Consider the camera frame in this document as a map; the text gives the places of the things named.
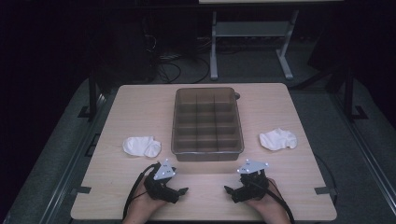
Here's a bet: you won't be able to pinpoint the right hand-held gripper black cable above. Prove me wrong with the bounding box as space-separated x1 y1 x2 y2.
248 179 296 224

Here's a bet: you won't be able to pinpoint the white sock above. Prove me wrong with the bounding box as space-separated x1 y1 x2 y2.
259 127 298 152
121 135 163 159

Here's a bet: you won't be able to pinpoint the black metal post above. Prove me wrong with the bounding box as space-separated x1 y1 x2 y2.
344 66 369 121
78 69 99 121

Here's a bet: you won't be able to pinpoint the person's right hand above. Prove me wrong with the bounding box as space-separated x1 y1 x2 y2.
248 177 284 216

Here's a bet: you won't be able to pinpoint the left hand-held gripper black cable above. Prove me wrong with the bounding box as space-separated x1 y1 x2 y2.
122 162 161 219

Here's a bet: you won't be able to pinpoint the aluminium rail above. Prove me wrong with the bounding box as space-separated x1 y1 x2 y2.
330 92 396 216
38 92 106 224

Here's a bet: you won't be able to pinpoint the translucent brown divided box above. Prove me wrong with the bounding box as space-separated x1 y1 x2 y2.
170 87 245 162

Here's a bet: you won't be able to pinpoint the person's left hand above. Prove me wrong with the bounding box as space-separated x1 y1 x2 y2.
129 180 167 216

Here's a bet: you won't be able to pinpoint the black cables on floor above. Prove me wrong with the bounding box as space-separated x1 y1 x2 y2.
144 34 211 84

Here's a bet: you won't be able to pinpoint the hand-held gripper black cable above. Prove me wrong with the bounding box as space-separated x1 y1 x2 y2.
248 179 296 224
122 162 161 219

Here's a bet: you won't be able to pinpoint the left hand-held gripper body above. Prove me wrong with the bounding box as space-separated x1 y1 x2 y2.
143 159 181 204

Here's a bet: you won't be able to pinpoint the black table edge bracket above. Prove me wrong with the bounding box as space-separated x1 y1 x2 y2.
314 186 338 197
70 186 92 196

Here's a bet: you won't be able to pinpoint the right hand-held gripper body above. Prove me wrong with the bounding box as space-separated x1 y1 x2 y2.
232 159 270 203

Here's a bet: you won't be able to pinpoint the thin black cable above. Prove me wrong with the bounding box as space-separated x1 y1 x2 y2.
312 153 339 190

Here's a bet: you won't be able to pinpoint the grey metal stand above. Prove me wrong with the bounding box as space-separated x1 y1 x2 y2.
209 10 300 81

